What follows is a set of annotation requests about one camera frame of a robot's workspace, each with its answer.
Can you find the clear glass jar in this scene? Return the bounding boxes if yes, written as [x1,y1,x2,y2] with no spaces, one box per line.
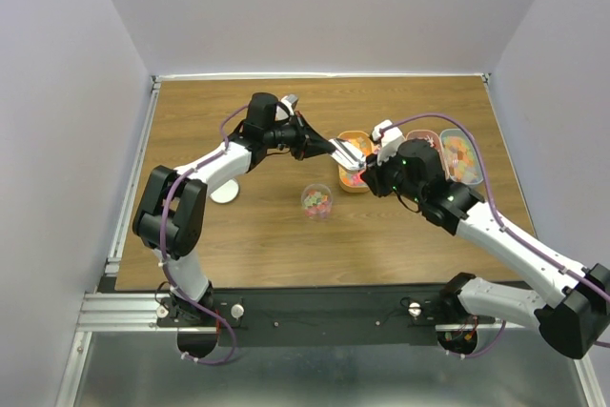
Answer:
[301,184,333,219]

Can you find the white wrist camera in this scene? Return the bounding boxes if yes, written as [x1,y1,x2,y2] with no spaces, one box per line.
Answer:
[371,119,405,165]
[275,94,299,121]

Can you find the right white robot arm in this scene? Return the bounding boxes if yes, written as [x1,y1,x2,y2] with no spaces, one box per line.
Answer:
[361,139,609,359]

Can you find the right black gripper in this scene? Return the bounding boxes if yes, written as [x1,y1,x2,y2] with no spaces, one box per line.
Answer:
[359,143,424,204]

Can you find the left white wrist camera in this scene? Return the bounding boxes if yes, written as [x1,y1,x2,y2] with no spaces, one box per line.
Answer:
[275,94,299,121]

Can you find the pink tray round lollipops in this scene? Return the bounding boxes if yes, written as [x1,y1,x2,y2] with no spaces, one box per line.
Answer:
[406,130,441,151]

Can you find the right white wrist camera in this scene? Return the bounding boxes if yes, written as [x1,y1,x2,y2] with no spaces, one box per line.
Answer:
[371,119,405,165]

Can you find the purple cable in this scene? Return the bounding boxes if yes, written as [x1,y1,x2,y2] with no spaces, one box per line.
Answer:
[160,106,252,365]
[380,112,610,360]

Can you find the blue tray popsicle candies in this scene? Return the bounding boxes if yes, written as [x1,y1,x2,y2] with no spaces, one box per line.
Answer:
[439,129,483,186]

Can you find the silver metal scoop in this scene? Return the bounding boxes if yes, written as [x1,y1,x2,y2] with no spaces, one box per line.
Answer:
[329,137,366,173]

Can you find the aluminium frame rail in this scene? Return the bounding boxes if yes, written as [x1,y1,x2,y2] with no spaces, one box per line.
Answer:
[76,293,216,334]

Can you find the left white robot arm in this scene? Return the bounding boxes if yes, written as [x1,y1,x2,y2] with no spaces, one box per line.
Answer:
[132,92,336,326]

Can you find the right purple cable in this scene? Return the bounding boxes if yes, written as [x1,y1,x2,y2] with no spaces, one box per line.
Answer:
[380,112,610,360]

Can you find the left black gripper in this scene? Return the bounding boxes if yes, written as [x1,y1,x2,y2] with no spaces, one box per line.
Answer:
[264,112,336,161]

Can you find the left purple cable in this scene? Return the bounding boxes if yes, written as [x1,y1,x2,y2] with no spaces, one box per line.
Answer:
[160,106,252,365]

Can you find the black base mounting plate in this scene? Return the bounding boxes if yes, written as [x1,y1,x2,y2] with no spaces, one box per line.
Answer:
[156,283,494,354]

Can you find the orange tray star candies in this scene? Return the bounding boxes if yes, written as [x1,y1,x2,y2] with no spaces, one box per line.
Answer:
[338,130,375,193]

